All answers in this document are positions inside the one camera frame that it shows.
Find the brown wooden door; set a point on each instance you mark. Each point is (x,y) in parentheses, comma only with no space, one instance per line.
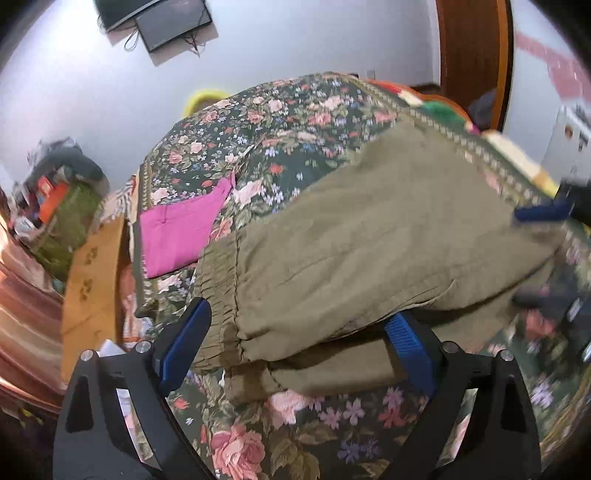
(471,46)

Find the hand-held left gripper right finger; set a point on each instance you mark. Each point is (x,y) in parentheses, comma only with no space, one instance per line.
(411,350)

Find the pile of clothes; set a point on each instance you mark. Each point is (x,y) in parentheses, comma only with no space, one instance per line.
(51,150)

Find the pink cloth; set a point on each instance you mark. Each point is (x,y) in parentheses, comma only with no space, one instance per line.
(180,230)

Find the orange box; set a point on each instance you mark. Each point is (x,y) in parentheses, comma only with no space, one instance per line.
(53,203)

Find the small black wall monitor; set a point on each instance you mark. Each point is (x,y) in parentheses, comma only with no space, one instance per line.
(175,21)

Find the yellow curved bed rail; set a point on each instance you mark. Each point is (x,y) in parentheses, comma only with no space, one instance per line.
(196,98)

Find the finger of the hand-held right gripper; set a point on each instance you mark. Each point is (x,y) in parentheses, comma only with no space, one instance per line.
(542,300)
(538,213)

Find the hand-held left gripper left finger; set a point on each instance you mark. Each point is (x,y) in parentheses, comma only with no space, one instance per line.
(184,344)

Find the pink striped curtain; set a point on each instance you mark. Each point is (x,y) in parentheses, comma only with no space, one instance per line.
(23,314)

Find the large black wall television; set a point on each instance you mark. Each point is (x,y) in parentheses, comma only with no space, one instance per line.
(124,11)

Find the floral printed blanket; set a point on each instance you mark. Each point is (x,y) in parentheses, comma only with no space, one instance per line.
(277,138)

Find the green cloth covered box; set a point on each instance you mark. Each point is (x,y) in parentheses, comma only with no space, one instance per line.
(69,226)

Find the olive green pants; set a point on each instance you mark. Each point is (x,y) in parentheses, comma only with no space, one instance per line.
(369,230)

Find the wooden lap desk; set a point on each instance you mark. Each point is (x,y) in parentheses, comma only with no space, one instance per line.
(92,286)

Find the grey plush pillow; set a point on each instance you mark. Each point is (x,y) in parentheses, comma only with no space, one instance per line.
(85,166)

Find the striped cloth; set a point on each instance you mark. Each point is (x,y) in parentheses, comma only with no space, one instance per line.
(122,198)

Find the white wardrobe sliding door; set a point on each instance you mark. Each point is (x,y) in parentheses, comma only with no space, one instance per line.
(549,60)

